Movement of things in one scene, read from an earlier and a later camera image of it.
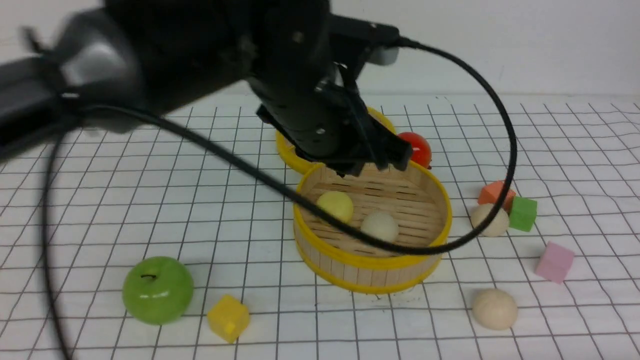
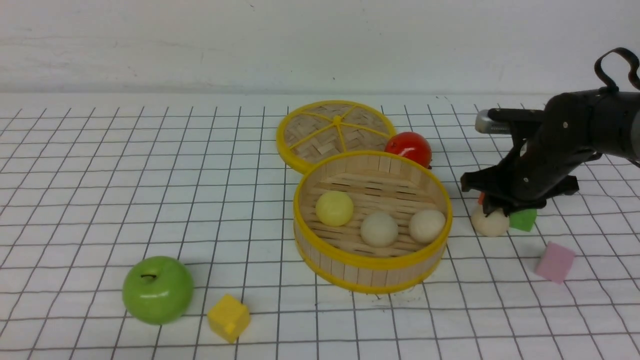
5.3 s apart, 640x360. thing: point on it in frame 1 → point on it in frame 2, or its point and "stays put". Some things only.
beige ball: (381, 225) stays put
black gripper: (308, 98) → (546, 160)
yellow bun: (338, 204) stays put
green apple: (158, 290) stays put
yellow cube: (228, 317) stays put
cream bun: (494, 309) → (426, 226)
